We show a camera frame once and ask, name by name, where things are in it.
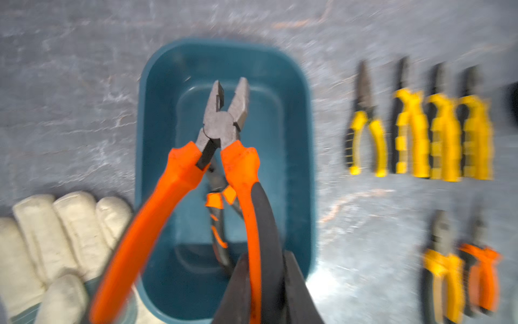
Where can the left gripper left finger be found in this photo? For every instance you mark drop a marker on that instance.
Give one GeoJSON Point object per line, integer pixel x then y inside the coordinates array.
{"type": "Point", "coordinates": [235, 306]}

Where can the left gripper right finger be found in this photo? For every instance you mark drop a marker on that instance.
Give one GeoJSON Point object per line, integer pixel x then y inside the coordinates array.
{"type": "Point", "coordinates": [299, 303]}

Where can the teal plastic storage box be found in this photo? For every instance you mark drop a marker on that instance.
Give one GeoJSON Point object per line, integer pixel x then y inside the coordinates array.
{"type": "Point", "coordinates": [182, 281]}

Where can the yellow orange black pliers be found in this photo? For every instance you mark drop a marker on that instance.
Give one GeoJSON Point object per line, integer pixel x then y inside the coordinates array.
{"type": "Point", "coordinates": [441, 285]}

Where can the orange combination pliers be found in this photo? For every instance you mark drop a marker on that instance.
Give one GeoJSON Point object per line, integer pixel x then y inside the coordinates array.
{"type": "Point", "coordinates": [184, 171]}

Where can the orange needle nose pliers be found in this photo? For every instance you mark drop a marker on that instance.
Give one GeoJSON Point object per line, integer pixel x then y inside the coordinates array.
{"type": "Point", "coordinates": [480, 272]}

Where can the yellow needle nose pliers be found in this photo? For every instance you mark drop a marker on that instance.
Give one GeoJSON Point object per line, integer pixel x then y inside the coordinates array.
{"type": "Point", "coordinates": [364, 116]}

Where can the large yellow combination pliers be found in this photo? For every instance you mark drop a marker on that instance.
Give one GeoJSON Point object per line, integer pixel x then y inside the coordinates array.
{"type": "Point", "coordinates": [409, 140]}

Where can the yellow black combination pliers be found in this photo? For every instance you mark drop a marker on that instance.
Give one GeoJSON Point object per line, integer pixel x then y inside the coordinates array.
{"type": "Point", "coordinates": [443, 129]}

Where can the small orange pliers in box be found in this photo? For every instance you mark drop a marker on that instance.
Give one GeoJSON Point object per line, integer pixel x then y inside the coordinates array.
{"type": "Point", "coordinates": [219, 191]}

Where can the beige work glove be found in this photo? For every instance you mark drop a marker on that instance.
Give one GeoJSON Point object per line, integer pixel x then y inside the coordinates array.
{"type": "Point", "coordinates": [53, 251]}

